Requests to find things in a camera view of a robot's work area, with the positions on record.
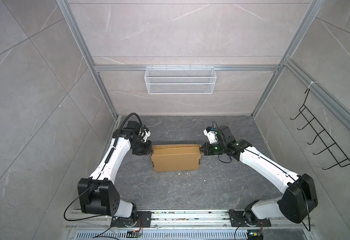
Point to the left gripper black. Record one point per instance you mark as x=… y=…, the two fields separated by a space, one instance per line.
x=147 y=150

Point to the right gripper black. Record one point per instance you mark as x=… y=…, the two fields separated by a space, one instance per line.
x=206 y=152

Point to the brown cardboard box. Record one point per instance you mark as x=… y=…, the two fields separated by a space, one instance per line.
x=172 y=158

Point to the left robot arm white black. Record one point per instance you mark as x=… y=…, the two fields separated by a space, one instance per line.
x=97 y=193

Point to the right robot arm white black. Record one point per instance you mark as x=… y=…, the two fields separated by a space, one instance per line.
x=299 y=197

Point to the white wire mesh basket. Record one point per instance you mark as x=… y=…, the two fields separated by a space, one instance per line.
x=180 y=80

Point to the aluminium mounting rail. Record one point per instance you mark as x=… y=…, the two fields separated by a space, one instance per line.
x=203 y=224

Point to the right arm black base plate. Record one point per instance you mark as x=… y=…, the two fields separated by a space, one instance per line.
x=246 y=219

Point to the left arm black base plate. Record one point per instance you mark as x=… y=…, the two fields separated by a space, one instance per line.
x=131 y=220

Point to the black wire hook rack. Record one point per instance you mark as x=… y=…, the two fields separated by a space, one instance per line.
x=322 y=134

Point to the aluminium frame post left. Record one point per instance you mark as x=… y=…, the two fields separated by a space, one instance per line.
x=72 y=24

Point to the aluminium frame post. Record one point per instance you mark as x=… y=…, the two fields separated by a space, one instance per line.
x=72 y=24
x=306 y=22

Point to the aluminium frame post right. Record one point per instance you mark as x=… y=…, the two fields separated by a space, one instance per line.
x=306 y=22

